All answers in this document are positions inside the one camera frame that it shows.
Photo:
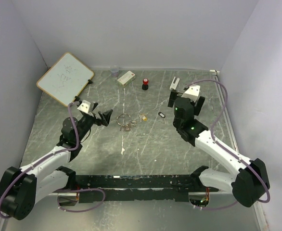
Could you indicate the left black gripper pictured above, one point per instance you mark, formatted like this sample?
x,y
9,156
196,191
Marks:
x,y
105,117

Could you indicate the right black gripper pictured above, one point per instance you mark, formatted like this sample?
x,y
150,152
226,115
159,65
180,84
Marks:
x,y
197,105

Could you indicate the black key fob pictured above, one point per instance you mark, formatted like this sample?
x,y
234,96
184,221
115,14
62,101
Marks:
x,y
162,115

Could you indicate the silver keys bunch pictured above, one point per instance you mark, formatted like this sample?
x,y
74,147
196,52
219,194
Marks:
x,y
128,126

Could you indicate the metal keyring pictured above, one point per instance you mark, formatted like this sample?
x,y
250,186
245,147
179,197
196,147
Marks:
x,y
123,119

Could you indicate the yellow tag key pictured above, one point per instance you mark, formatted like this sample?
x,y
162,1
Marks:
x,y
143,117

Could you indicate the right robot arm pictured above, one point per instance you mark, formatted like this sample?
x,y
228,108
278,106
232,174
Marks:
x,y
246,179

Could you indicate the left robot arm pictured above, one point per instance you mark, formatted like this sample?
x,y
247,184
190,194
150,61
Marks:
x,y
21,188

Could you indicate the white plastic clip tool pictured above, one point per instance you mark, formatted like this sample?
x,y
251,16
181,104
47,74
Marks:
x,y
174,83

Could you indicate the clear plastic cup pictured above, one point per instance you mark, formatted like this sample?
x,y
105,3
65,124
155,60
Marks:
x,y
114,70

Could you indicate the green white small box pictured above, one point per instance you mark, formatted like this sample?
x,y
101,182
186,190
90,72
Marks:
x,y
126,78

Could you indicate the red black stamp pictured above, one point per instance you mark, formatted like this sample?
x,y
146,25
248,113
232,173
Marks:
x,y
145,83

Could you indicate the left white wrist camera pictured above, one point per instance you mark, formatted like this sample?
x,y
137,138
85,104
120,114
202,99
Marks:
x,y
86,107

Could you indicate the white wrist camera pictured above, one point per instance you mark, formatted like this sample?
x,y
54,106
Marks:
x,y
192,93
86,107

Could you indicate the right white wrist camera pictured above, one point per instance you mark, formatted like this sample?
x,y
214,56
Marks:
x,y
192,93

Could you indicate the small whiteboard with yellow frame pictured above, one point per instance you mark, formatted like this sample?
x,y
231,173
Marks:
x,y
66,79

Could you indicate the white corner bracket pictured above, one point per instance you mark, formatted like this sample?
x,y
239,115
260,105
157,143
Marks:
x,y
214,71

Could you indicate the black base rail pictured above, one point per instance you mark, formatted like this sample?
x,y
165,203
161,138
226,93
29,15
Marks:
x,y
177,188

